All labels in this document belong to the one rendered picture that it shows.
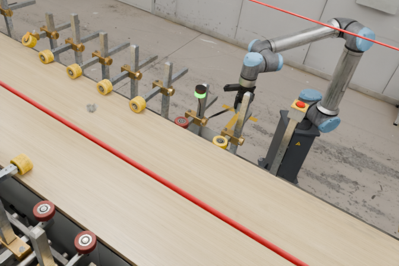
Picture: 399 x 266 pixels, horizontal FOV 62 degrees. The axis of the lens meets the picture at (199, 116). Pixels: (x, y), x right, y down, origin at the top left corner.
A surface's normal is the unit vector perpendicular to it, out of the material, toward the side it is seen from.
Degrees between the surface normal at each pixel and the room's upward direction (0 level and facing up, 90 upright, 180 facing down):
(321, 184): 0
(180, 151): 0
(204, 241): 0
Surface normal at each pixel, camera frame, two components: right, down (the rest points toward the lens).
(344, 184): 0.13, -0.76
